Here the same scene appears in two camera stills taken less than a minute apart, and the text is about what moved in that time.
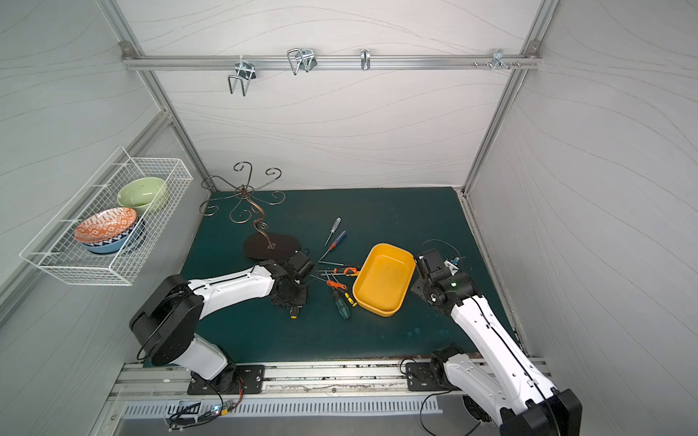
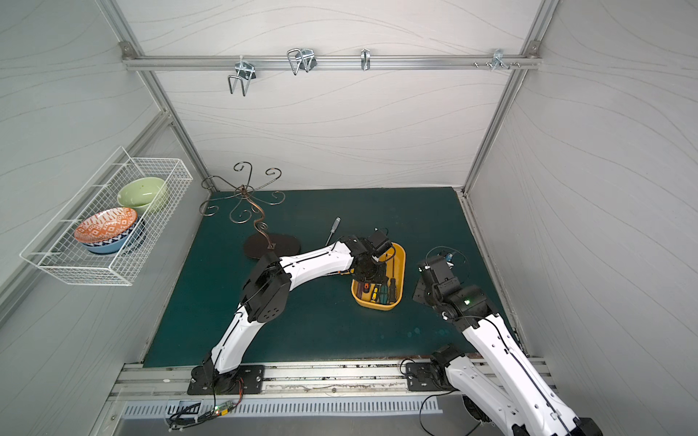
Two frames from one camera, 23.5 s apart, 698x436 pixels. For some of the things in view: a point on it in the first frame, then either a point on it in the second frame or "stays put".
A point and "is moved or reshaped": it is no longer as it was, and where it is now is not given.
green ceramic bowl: x=142 y=193 stays put
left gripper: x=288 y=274 -> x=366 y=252
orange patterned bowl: x=105 y=224 stays put
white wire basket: x=104 y=232 stays put
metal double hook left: x=246 y=72 stays put
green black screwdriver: x=339 y=303 -> x=383 y=292
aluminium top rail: x=498 y=63 stays put
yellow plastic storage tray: x=383 y=280 is moved or reshaped
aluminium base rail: x=359 y=382 stays put
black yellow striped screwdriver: x=350 y=300 -> x=375 y=291
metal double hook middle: x=304 y=58 stays put
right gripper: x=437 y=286 stays put
